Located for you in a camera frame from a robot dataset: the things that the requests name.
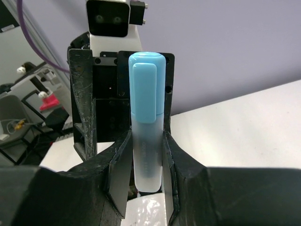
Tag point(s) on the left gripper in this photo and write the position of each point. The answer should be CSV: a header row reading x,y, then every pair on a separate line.
x,y
100,88

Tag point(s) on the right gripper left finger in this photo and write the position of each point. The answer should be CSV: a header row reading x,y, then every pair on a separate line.
x,y
93,193

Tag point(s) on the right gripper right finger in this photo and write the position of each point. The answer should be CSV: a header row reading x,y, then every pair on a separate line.
x,y
197,195

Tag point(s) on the blue highlighter cap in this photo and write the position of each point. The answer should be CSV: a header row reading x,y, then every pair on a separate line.
x,y
147,77

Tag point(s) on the blue highlighter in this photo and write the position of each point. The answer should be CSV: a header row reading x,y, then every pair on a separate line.
x,y
147,154

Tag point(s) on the silver foil tape patch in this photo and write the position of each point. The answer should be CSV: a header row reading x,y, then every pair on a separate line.
x,y
146,210

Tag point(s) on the pink red object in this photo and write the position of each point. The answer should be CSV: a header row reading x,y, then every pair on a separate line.
x,y
49,102

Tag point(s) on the grey office chair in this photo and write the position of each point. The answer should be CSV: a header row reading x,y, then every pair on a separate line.
x,y
20,129

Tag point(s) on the left camera mount white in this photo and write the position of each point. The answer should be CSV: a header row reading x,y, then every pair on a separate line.
x,y
131,42

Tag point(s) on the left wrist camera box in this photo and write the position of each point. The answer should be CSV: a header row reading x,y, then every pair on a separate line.
x,y
108,18

